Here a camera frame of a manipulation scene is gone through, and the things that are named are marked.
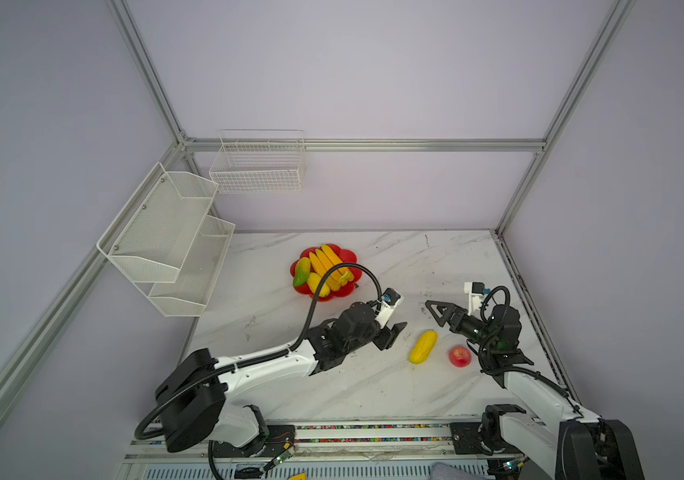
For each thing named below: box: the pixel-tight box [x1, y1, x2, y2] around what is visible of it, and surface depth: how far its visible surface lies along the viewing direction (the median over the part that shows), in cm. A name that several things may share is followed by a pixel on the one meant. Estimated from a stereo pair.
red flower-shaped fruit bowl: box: [319, 267, 363, 302], surface depth 100 cm
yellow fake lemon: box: [307, 272, 331, 297], surface depth 103 cm
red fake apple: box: [448, 346, 472, 368], surface depth 85 cm
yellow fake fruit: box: [408, 330, 438, 365], surface depth 88 cm
